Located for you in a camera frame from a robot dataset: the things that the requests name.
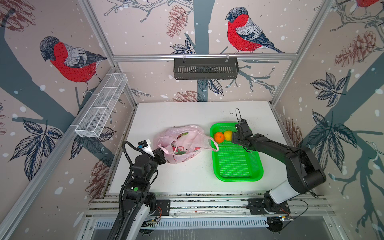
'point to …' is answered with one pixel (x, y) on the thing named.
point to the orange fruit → (219, 137)
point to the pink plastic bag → (180, 143)
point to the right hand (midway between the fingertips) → (238, 137)
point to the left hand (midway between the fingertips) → (163, 147)
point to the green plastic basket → (232, 163)
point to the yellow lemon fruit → (228, 135)
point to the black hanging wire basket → (206, 68)
